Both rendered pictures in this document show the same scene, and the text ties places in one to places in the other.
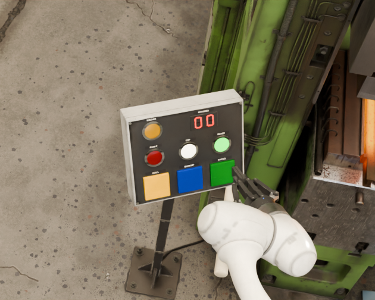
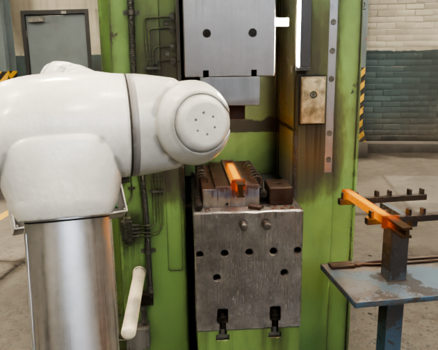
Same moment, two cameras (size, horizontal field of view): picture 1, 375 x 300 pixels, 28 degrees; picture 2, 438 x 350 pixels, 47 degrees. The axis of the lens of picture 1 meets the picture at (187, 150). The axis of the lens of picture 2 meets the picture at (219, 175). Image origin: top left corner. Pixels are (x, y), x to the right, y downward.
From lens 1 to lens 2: 155 cm
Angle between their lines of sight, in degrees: 44
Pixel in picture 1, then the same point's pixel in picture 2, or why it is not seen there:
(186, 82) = not seen: hidden behind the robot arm
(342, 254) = (263, 338)
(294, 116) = (173, 192)
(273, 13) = (122, 71)
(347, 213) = (243, 260)
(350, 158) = (224, 192)
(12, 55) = not seen: outside the picture
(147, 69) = not seen: hidden behind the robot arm
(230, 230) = (66, 67)
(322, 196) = (212, 239)
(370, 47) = (190, 42)
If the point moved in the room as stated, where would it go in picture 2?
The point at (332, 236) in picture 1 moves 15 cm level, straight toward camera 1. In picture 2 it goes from (243, 307) to (229, 328)
